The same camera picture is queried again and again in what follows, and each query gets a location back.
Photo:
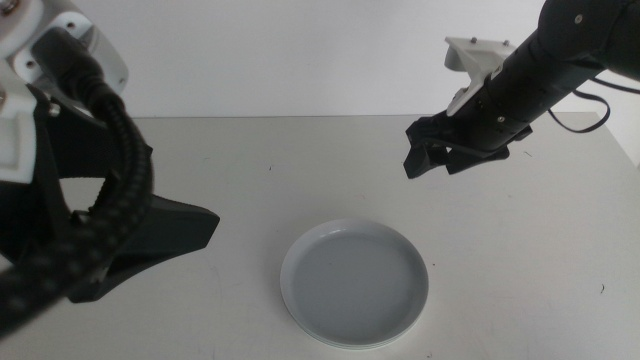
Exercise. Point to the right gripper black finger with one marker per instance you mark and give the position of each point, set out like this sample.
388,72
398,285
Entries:
420,160
475,159

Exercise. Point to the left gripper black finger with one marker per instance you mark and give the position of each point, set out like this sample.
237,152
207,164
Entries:
170,230

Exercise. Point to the light grey shallow bowl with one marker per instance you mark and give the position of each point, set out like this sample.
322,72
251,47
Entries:
355,285

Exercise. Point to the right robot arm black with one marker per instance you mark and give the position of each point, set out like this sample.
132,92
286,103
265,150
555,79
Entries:
590,25

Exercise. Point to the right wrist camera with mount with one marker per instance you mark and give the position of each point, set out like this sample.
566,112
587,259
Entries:
475,57

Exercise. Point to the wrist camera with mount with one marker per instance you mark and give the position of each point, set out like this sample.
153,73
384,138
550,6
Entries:
15,150
475,57

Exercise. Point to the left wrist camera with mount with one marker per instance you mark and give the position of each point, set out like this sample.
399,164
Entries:
15,150

